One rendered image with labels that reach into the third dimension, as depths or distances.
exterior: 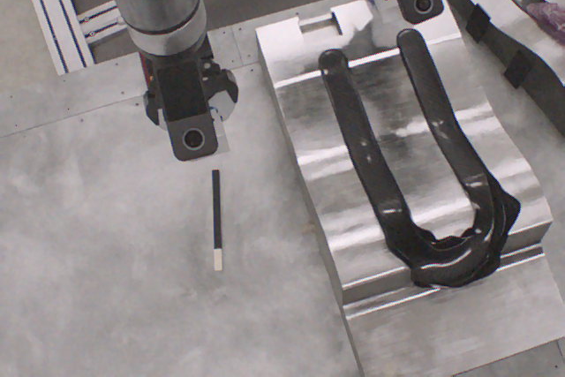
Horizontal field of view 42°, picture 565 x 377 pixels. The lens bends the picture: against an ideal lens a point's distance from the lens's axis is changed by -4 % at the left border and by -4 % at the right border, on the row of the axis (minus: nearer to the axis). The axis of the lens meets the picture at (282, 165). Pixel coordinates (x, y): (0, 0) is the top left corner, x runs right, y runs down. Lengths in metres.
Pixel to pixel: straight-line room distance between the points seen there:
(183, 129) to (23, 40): 1.48
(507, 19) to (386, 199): 0.34
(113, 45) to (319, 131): 0.98
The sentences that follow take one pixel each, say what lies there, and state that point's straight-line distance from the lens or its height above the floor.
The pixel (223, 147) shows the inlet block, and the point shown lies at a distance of 0.92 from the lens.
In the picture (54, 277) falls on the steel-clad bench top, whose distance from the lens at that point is 1.05.
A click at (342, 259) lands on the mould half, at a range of 0.86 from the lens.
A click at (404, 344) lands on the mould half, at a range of 0.93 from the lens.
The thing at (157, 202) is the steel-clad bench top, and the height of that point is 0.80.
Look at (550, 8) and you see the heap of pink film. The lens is 1.10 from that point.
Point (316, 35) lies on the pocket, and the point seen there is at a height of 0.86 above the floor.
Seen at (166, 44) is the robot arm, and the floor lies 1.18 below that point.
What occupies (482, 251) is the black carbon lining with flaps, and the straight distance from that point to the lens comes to 0.95.
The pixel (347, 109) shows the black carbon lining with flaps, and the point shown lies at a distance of 0.98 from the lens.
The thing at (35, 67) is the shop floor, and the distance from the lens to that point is 2.15.
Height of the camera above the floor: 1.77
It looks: 69 degrees down
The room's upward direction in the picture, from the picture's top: 7 degrees counter-clockwise
